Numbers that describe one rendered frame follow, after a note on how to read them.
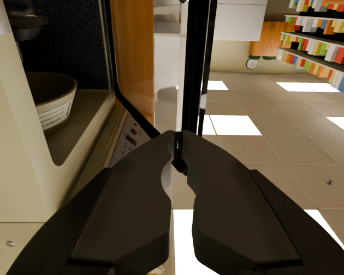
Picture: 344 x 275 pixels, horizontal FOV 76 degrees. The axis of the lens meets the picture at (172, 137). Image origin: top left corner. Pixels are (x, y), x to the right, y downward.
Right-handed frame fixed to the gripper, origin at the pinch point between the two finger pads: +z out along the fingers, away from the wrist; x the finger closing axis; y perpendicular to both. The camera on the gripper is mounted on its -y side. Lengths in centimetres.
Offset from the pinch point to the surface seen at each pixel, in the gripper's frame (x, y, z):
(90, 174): -11.0, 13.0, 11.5
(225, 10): 106, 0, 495
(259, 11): 174, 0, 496
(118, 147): -9.0, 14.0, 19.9
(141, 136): -6.5, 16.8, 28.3
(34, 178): -12.5, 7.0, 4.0
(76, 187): -11.8, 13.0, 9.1
